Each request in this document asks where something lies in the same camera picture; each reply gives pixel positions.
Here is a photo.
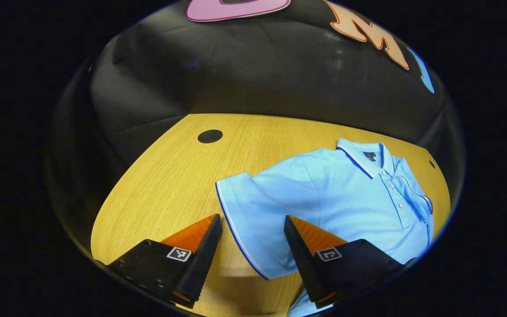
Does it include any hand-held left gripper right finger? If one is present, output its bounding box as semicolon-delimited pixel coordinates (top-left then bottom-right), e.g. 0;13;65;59
283;215;415;309

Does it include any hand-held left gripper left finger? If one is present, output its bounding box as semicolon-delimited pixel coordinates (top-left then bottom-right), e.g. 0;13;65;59
96;214;223;309

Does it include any light blue T-shirt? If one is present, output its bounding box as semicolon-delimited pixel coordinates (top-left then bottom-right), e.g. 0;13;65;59
215;138;434;317

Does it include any black backdrop cloth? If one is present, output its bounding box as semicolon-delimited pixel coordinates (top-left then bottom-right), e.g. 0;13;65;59
47;0;463;229

